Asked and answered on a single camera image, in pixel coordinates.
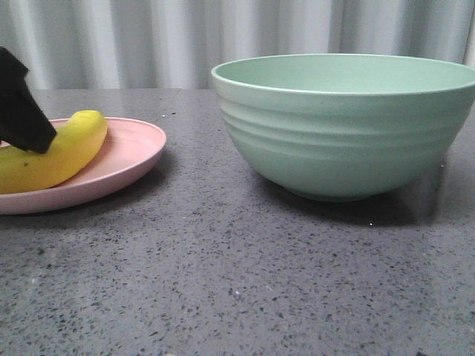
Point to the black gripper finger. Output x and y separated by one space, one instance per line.
23 124

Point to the yellow banana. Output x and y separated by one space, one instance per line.
76 143

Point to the pink plate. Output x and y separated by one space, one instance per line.
131 149

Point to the green ribbed bowl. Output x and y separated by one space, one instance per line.
342 127

